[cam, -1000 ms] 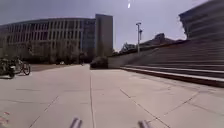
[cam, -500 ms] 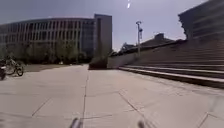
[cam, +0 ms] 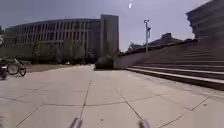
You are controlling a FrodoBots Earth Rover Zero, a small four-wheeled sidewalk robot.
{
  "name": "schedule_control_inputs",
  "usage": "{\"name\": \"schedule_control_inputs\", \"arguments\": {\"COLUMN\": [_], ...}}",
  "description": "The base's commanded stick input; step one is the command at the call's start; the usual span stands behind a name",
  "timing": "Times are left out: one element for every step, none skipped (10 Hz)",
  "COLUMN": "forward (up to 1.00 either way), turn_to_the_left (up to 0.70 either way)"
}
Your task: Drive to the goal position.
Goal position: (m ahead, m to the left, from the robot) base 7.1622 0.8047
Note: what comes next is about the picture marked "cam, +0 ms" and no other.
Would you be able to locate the dry grass strip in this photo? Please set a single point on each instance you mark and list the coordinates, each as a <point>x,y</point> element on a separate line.
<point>43,67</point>

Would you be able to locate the distant brown building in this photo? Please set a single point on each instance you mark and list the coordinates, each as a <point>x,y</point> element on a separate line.
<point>163,39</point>

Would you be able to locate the row of trees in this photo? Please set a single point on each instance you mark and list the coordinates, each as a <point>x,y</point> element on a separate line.
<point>50,51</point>

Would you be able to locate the dark building with ledges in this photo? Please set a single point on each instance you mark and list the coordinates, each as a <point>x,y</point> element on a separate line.
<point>208,20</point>

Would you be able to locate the robot's own part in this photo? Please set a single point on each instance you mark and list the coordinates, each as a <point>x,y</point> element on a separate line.
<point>76,123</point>
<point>144,124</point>

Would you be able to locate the dark bush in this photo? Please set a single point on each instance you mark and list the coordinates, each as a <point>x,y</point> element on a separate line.
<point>104,62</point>

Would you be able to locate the parked bicycle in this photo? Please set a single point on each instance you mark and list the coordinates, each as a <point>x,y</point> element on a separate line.
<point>16,68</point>

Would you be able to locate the large curved grey building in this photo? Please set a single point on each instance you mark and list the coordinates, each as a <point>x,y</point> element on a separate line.
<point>66,33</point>

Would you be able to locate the concrete stair side wall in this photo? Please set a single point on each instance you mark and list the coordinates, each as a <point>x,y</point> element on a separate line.
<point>133,59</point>

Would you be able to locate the grey concrete slab pavement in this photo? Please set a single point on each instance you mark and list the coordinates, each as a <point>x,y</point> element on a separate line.
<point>100,90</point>

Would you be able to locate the wide concrete stairs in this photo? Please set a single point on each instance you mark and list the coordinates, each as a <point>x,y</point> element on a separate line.
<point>186,63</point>

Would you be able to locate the lamp pole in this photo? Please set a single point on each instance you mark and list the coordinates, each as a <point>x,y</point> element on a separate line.
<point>146,35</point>

